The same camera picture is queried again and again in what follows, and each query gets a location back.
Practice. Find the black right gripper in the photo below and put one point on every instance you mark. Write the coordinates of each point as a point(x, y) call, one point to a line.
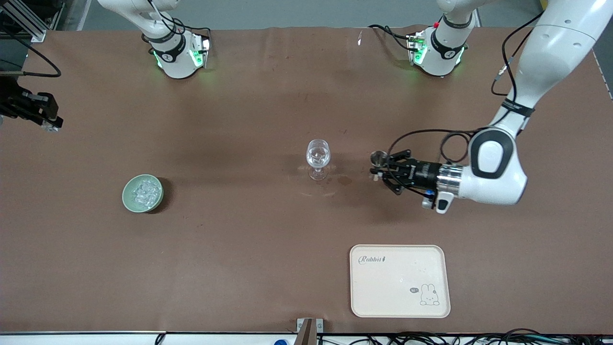
point(14, 102)

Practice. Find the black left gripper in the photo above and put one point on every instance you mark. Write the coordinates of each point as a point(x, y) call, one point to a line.
point(422, 174)

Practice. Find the metal jigger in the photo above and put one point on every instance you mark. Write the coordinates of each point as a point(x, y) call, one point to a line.
point(378, 157)

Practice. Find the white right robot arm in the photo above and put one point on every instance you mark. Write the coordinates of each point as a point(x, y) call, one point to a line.
point(177, 57)

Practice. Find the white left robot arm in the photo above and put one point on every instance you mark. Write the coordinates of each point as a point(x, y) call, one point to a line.
point(498, 177)

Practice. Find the clear wine glass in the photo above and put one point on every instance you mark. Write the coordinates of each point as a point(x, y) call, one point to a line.
point(318, 155)

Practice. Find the clear ice cubes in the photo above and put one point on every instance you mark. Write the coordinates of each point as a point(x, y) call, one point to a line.
point(144, 191)

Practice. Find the cream rabbit print tray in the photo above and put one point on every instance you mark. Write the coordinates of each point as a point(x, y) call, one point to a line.
point(397, 282)

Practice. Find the green ceramic bowl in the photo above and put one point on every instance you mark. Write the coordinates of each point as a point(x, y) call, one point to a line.
point(126, 197)

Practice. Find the brown table mat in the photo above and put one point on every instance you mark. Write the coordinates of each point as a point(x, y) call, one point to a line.
point(239, 249)

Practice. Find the aluminium frame profile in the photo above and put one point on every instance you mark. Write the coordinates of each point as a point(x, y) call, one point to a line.
point(33, 28)

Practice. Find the metal edge bracket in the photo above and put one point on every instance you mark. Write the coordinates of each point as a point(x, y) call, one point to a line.
point(309, 330)

